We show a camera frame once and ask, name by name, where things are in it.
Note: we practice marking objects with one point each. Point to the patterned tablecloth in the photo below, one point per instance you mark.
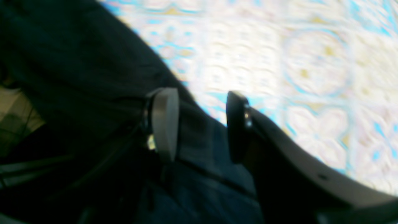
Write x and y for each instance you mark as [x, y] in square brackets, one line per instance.
[324, 70]

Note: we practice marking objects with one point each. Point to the black t-shirt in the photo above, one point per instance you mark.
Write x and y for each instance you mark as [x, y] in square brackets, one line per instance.
[87, 75]

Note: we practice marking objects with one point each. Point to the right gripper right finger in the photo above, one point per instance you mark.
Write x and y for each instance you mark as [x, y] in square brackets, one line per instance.
[292, 186]

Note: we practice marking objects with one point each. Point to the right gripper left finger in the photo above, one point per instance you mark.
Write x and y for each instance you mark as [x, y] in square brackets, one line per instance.
[161, 122]

